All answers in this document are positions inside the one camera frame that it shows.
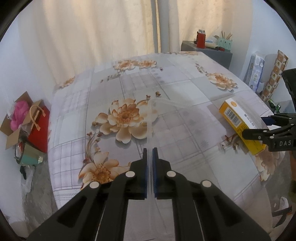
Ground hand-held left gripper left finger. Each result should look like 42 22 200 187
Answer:
26 148 148 241

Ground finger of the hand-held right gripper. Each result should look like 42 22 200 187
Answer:
261 112 296 127
242 125 296 152

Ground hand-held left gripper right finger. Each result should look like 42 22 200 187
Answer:
151 147 271 241

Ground yellow cardboard box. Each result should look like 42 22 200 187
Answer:
218 97 269 156

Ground dark green bottle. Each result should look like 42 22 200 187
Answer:
268 99 281 114

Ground printed wrapping paper roll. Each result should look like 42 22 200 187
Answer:
261 50 289 102

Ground white carton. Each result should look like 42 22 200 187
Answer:
259 54 278 93

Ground blue white tissue pack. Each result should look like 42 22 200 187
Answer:
243 51 266 93

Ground grey cabinet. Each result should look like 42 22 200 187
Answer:
181 40 233 70

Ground teal holder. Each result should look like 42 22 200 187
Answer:
214 36 233 52

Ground red container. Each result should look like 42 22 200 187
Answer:
196 30 206 49

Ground red gift bag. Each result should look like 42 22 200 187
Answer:
28 100 51 153

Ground white plastic bag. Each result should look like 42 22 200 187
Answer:
20 166 35 193

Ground teal gold tape roll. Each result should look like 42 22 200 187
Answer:
15 141 44 166

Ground cream curtain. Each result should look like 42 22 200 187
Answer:
14 0 161 86
159 0 223 55

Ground brown cardboard box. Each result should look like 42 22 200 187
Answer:
0 91 34 150

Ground pink fluffy bundle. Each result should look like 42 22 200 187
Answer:
10 101 29 130

